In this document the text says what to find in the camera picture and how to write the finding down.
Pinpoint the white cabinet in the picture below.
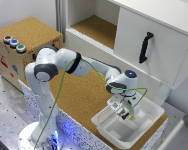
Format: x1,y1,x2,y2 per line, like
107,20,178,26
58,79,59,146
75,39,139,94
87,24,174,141
64,0,188,107

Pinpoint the wooden drawer box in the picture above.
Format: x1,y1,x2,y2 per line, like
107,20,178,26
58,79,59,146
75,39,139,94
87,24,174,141
0,16,65,92

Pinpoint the white plastic box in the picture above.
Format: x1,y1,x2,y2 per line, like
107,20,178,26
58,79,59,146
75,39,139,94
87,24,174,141
90,99,166,150

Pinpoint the black door handle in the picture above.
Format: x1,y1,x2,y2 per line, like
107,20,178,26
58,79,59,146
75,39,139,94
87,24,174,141
138,31,154,65

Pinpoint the green cable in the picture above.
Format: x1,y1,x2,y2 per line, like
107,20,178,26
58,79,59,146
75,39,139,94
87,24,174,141
33,58,149,150

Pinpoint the blue button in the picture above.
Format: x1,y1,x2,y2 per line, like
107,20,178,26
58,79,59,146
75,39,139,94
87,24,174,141
8,38,20,49

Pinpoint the red button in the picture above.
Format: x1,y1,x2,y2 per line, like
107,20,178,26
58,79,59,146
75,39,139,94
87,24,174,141
3,34,14,45

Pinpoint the green button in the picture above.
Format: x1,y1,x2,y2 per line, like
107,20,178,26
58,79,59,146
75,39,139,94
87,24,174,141
15,43,28,54

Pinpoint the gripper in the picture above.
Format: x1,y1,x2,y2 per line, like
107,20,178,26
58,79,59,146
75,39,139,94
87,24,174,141
108,95,132,120

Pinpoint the white sliding door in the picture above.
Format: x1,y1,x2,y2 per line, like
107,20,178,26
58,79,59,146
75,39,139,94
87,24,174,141
113,6,188,90

